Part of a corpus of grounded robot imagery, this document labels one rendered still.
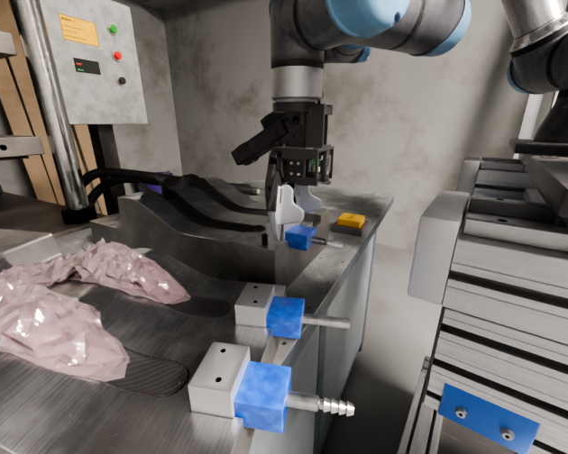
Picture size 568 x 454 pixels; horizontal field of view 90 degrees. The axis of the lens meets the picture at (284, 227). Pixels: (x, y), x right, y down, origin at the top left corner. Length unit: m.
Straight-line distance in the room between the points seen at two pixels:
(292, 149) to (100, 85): 0.94
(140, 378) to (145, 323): 0.06
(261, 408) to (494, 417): 0.29
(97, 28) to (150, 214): 0.83
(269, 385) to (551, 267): 0.25
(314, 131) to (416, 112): 2.21
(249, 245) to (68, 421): 0.29
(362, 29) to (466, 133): 2.24
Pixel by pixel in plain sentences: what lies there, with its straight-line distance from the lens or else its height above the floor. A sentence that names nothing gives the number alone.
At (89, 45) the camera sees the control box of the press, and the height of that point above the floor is 1.31.
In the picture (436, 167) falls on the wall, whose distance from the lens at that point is 2.60.
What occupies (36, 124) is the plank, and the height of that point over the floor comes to 1.06.
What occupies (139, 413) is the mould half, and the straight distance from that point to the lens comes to 0.30.
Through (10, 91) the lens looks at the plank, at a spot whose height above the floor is 1.31.
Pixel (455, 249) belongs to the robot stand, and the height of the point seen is 0.97.
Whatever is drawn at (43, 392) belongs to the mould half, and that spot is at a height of 0.88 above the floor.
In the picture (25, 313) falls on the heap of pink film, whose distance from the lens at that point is 0.35.
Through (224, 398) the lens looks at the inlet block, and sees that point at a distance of 0.26.
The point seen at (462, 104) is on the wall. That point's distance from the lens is 2.57.
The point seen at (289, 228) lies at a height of 0.90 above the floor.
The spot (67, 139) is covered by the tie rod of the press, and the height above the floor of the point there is 1.03.
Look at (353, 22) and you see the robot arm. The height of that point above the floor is 1.17.
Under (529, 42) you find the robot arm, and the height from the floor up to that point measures 1.24.
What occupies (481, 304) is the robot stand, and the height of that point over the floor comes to 0.92.
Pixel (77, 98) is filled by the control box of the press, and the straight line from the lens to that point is 1.22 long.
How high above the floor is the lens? 1.08
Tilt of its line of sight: 20 degrees down
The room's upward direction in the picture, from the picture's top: straight up
